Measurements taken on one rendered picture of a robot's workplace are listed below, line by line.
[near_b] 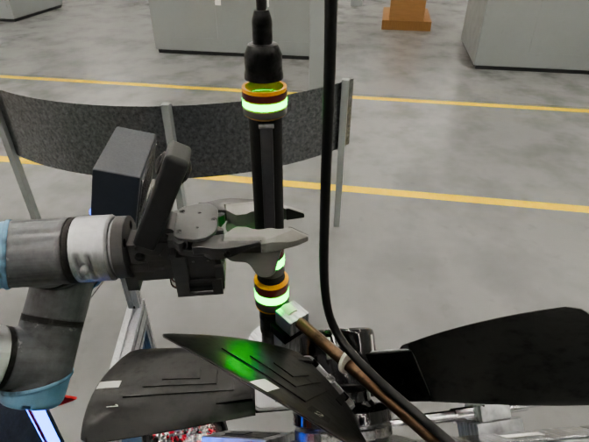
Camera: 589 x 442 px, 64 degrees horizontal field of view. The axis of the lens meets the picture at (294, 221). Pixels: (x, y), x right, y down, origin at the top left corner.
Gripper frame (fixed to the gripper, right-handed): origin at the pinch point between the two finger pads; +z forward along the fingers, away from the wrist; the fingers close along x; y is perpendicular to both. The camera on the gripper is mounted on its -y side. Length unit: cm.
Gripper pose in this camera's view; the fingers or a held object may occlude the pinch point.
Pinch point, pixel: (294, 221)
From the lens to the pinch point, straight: 53.9
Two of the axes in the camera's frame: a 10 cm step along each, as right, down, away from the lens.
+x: 0.9, 5.5, -8.3
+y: 0.1, 8.3, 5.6
